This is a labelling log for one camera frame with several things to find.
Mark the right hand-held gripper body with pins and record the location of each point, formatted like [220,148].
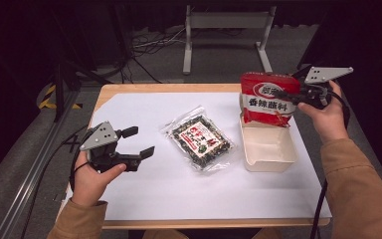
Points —
[316,93]

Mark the black metal stand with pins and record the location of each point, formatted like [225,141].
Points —
[59,93]

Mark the grey metal desk frame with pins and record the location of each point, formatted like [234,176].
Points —
[227,20]

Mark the white paper sheet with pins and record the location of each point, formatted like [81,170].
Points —
[165,189]

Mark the person's left hand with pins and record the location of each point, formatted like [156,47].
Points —
[89,186]

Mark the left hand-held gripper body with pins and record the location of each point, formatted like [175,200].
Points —
[101,146]

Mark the yellow black hazard tape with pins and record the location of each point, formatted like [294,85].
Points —
[48,99]

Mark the cream plastic box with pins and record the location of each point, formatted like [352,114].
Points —
[268,149]

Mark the person's tan trousers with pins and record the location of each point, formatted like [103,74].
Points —
[165,235]

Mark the person's right hand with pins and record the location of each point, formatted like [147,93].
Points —
[328,122]

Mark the aluminium floor rail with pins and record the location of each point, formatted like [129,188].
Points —
[30,176]

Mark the clear seaweed snack packet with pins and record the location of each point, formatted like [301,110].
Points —
[199,139]

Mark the red seasoning packet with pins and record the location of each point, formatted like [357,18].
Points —
[265,106]

